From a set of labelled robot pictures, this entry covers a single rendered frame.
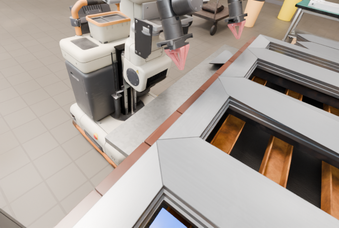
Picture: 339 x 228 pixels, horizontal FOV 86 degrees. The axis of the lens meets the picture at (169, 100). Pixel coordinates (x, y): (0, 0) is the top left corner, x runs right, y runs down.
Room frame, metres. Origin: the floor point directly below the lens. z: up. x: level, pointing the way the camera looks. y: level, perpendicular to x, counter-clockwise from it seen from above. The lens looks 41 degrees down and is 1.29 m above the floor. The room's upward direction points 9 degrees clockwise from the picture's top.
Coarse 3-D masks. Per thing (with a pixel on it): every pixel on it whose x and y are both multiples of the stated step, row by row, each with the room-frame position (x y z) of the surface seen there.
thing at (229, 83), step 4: (224, 80) 0.69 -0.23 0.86; (228, 80) 0.69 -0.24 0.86; (232, 80) 0.70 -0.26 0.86; (236, 80) 0.70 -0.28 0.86; (240, 80) 0.71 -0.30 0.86; (224, 84) 0.66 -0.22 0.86; (228, 84) 0.66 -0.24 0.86; (232, 84) 0.66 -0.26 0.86; (236, 84) 0.67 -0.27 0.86; (224, 88) 0.63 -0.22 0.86; (228, 88) 0.63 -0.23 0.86; (232, 88) 0.63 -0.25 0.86; (228, 92) 0.60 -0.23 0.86
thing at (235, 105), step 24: (288, 48) 1.21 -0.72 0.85; (288, 72) 0.89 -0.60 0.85; (288, 96) 0.64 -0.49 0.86; (336, 96) 0.76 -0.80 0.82; (216, 120) 0.47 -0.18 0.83; (264, 120) 0.50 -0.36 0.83; (336, 120) 0.53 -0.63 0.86; (312, 144) 0.42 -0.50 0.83; (168, 192) 0.19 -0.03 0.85; (144, 216) 0.13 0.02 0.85; (192, 216) 0.15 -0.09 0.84
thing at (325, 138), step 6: (324, 120) 0.52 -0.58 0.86; (330, 120) 0.53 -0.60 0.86; (324, 126) 0.49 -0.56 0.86; (330, 126) 0.49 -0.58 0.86; (336, 126) 0.50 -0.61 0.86; (324, 132) 0.46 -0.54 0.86; (330, 132) 0.46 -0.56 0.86; (336, 132) 0.47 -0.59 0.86; (318, 138) 0.42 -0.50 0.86; (324, 138) 0.43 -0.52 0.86; (330, 138) 0.43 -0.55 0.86; (336, 138) 0.44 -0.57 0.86; (324, 144) 0.40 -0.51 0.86; (330, 144) 0.40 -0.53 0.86; (336, 144) 0.41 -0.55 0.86; (336, 150) 0.38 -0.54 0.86
